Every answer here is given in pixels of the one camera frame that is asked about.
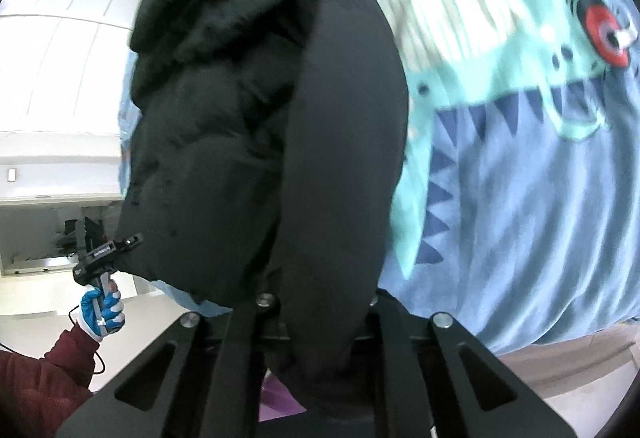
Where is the black puffer coat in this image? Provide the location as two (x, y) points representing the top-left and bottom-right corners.
(116, 0), (408, 418)

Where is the red sleeve forearm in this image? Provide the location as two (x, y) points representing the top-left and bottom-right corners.
(1, 326), (99, 437)

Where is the left gloved hand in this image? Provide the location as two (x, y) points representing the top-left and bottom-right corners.
(77, 280), (126, 343)

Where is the white wardrobe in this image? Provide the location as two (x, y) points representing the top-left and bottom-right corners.
(1, 0), (140, 205)

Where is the blue cartoon bed cover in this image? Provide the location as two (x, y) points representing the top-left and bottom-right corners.
(117, 0), (640, 359)

